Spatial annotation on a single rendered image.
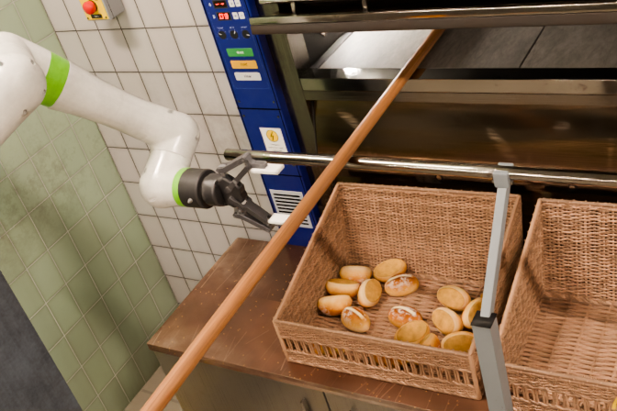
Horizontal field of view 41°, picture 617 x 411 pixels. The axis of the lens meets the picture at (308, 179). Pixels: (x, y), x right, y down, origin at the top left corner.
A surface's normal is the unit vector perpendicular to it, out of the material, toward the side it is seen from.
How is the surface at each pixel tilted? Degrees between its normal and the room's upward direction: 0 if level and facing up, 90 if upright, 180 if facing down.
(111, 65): 90
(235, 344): 0
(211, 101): 90
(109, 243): 90
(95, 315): 90
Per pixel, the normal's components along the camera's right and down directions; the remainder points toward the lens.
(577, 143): -0.53, 0.25
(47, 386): 0.83, 0.09
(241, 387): -0.47, 0.57
